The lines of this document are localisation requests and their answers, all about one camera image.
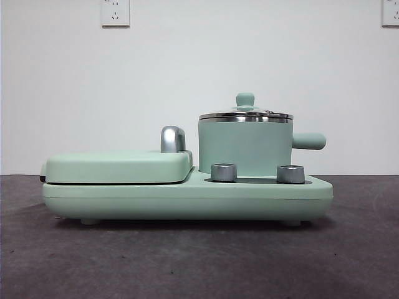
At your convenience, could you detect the white wall power outlet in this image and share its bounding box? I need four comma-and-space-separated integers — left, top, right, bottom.
381, 0, 399, 27
100, 0, 130, 28

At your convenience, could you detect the chrome grill lid handle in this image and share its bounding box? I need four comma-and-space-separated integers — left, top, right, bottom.
160, 125, 187, 153

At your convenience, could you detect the silver control knob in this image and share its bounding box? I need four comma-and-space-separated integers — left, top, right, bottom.
276, 164, 305, 184
210, 163, 238, 183

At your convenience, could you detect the glass pot lid green knob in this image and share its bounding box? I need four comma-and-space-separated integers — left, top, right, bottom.
198, 92, 294, 120

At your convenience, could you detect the mint green handled steamer pot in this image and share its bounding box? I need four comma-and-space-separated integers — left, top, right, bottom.
197, 116, 327, 175

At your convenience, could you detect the mint green breakfast machine base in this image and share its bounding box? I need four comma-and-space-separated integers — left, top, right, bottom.
42, 166, 334, 227

